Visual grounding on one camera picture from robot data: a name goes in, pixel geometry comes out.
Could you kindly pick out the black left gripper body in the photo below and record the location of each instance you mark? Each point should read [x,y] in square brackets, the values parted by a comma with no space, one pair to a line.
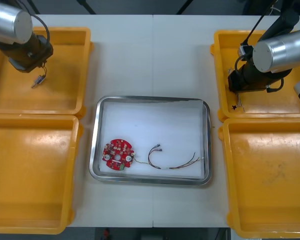
[30,58]

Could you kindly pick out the steel tray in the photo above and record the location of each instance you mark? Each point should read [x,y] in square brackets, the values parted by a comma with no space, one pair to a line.
[95,140]

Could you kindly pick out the silver and black right arm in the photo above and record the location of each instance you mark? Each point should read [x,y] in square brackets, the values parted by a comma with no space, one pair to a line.
[282,50]

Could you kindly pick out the silver and black left arm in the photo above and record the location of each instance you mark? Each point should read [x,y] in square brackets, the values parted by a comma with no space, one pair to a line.
[5,17]

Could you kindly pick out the yellow-orange plastic bin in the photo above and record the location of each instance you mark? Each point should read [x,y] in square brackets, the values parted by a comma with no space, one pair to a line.
[270,175]
[35,175]
[265,102]
[60,75]

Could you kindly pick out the round red circuit board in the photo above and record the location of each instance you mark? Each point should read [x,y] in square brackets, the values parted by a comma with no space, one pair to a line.
[116,150]

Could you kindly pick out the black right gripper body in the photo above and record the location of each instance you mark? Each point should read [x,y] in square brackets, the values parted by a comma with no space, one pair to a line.
[242,83]

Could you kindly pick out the small metal solenoid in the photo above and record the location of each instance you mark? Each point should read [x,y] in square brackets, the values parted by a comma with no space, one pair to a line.
[39,80]

